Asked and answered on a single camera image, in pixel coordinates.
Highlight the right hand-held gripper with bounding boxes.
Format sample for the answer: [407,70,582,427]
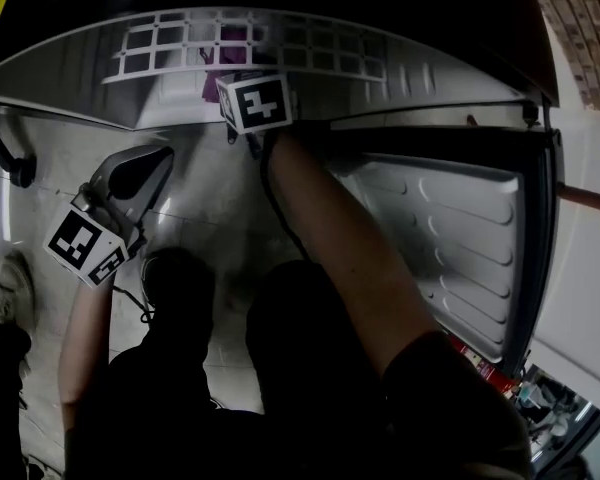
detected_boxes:
[214,71,295,136]

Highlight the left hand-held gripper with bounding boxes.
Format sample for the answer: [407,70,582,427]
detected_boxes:
[42,143,177,290]

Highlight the purple cleaning cloth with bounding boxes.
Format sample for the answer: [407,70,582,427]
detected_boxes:
[202,25,254,105]

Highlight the black mini fridge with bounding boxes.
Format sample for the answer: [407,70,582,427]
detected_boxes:
[0,0,564,380]

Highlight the person's right forearm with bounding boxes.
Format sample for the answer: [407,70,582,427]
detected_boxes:
[262,130,447,377]

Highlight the person's left forearm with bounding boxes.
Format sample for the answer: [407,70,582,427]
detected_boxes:
[57,280,117,407]

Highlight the person's black trousers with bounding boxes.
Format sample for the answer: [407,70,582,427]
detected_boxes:
[107,245,387,420]

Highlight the brown wooden coat rack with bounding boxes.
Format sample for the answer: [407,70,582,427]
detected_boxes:
[557,181,600,217]

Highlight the red fire extinguisher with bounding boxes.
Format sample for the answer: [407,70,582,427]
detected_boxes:
[449,337,519,397]

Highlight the black framed glass door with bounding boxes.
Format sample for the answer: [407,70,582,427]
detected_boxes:
[512,362,600,480]

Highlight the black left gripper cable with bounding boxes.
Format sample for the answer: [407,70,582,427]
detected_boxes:
[111,284,157,325]

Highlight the white plastic grid rack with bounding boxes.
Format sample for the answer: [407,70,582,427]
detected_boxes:
[102,10,389,87]

